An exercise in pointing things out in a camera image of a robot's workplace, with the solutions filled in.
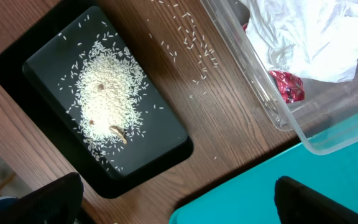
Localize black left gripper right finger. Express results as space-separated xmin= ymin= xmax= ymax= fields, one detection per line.
xmin=274 ymin=176 xmax=358 ymax=224

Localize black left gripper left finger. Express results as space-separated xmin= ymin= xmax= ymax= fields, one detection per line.
xmin=0 ymin=172 xmax=84 ymax=223

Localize red snack wrapper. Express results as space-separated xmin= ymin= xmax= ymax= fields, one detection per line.
xmin=242 ymin=22 xmax=305 ymax=104

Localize white napkin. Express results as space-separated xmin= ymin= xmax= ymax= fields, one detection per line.
xmin=243 ymin=0 xmax=358 ymax=83

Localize pile of rice waste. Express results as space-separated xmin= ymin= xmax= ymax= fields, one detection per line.
xmin=57 ymin=14 xmax=166 ymax=172

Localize teal plastic tray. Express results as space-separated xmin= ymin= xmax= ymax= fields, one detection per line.
xmin=168 ymin=110 xmax=358 ymax=224

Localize clear plastic bin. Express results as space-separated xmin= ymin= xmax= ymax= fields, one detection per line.
xmin=201 ymin=0 xmax=358 ymax=155

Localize black tray bin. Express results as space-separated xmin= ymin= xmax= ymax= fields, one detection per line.
xmin=0 ymin=1 xmax=193 ymax=198

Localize scattered rice grains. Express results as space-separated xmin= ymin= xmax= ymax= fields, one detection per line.
xmin=140 ymin=0 xmax=223 ymax=102

